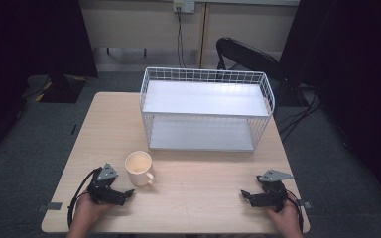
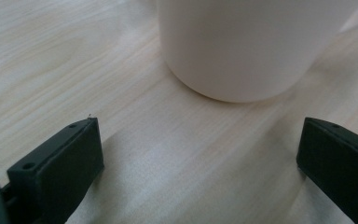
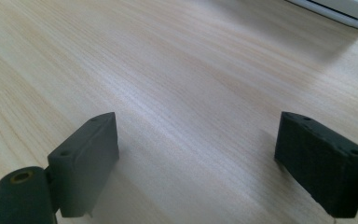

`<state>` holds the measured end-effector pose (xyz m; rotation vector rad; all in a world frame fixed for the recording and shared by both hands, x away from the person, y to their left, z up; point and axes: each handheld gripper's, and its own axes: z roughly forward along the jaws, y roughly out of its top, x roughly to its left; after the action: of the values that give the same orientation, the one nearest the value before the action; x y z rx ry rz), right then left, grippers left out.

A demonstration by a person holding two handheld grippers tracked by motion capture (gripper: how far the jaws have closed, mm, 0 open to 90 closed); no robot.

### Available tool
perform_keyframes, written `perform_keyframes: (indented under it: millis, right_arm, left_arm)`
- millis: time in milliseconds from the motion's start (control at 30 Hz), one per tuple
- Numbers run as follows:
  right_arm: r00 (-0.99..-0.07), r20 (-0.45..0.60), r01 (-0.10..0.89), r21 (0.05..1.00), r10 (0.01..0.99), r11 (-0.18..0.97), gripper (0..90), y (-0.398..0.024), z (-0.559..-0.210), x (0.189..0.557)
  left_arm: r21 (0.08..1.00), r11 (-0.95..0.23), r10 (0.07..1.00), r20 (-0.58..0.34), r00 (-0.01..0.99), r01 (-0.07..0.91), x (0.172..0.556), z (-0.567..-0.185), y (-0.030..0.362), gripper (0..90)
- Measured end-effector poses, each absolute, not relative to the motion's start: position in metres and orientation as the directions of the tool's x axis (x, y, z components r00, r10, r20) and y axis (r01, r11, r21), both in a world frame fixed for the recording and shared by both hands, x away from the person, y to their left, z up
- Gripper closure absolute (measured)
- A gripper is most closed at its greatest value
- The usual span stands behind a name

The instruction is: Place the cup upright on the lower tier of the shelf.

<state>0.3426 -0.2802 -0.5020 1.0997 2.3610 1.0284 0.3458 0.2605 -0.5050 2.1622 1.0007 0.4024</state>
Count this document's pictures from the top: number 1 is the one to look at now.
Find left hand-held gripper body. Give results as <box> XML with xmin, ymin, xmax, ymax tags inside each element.
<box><xmin>86</xmin><ymin>162</ymin><xmax>127</xmax><ymax>206</ymax></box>

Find person's right hand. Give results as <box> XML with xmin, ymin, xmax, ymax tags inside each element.
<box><xmin>265</xmin><ymin>197</ymin><xmax>302</xmax><ymax>233</ymax></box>

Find person's left hand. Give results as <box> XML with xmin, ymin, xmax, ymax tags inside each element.
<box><xmin>69</xmin><ymin>192</ymin><xmax>114</xmax><ymax>233</ymax></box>

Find black stand base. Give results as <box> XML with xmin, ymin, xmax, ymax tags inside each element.
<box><xmin>39</xmin><ymin>72</ymin><xmax>87</xmax><ymax>104</ymax></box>

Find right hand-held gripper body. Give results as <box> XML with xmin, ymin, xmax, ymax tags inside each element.
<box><xmin>256</xmin><ymin>169</ymin><xmax>294</xmax><ymax>213</ymax></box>

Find white wire shelf rack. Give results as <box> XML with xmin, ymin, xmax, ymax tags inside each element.
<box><xmin>139</xmin><ymin>66</ymin><xmax>276</xmax><ymax>153</ymax></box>

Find cream ceramic cup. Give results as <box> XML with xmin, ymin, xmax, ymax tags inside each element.
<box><xmin>124</xmin><ymin>150</ymin><xmax>156</xmax><ymax>187</ymax></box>

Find white wall outlet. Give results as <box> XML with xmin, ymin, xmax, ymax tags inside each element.
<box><xmin>173</xmin><ymin>0</ymin><xmax>196</xmax><ymax>14</ymax></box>

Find black floor cables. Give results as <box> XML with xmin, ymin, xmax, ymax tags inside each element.
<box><xmin>277</xmin><ymin>83</ymin><xmax>325</xmax><ymax>144</ymax></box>

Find black wall power cable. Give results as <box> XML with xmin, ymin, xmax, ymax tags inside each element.
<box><xmin>176</xmin><ymin>9</ymin><xmax>187</xmax><ymax>69</ymax></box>

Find black curtain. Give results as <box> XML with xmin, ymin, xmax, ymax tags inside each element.
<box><xmin>278</xmin><ymin>0</ymin><xmax>381</xmax><ymax>212</ymax></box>
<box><xmin>0</xmin><ymin>0</ymin><xmax>99</xmax><ymax>167</ymax></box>

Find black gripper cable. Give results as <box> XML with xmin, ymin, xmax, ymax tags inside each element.
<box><xmin>66</xmin><ymin>167</ymin><xmax>103</xmax><ymax>230</ymax></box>
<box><xmin>286</xmin><ymin>190</ymin><xmax>305</xmax><ymax>233</ymax></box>

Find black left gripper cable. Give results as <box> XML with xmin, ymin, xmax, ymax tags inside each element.
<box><xmin>66</xmin><ymin>167</ymin><xmax>103</xmax><ymax>230</ymax></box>

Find black office chair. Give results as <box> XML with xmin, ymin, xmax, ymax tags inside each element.
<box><xmin>215</xmin><ymin>37</ymin><xmax>283</xmax><ymax>81</ymax></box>

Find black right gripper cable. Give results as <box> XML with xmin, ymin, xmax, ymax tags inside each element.
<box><xmin>286</xmin><ymin>190</ymin><xmax>305</xmax><ymax>233</ymax></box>

